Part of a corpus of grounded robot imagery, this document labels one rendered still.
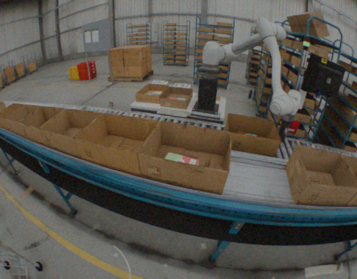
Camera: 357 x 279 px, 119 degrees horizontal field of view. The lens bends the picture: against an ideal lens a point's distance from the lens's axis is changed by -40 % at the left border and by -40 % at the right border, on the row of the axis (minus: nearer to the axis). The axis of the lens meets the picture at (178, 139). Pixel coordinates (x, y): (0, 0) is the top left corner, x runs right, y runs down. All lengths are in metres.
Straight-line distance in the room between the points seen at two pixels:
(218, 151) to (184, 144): 0.19
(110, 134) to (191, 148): 0.56
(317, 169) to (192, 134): 0.85
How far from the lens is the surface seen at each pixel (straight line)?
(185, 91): 2.11
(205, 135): 0.95
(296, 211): 0.89
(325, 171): 1.29
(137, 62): 5.29
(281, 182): 1.01
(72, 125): 1.47
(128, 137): 1.14
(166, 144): 1.04
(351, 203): 1.20
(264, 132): 1.54
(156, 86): 2.26
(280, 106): 1.02
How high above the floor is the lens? 1.53
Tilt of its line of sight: 36 degrees down
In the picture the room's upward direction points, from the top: 2 degrees clockwise
